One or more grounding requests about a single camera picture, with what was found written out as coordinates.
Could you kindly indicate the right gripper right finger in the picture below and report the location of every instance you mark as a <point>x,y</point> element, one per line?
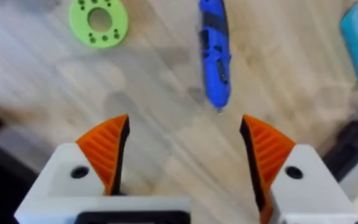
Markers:
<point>278,174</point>

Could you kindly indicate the blue electric screwdriver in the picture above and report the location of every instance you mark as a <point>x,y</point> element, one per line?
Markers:
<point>215,53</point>

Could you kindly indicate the green disc with holes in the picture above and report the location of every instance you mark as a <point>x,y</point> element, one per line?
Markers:
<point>98,22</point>

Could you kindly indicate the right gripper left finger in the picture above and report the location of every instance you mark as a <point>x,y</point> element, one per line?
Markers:
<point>102,155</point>

